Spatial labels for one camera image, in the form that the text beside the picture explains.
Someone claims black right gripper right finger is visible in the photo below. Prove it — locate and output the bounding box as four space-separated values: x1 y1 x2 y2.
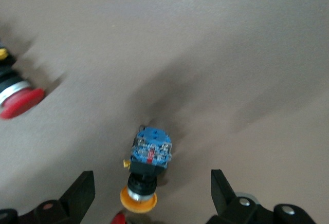
207 169 318 224

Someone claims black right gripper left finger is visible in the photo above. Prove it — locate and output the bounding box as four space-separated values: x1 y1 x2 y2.
0 170 96 224

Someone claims yellow mushroom push button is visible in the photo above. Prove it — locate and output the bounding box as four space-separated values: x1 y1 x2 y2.
120 125 172 214

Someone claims red mushroom push button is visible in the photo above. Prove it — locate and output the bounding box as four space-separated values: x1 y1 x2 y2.
112 211 127 224
0 38 45 120

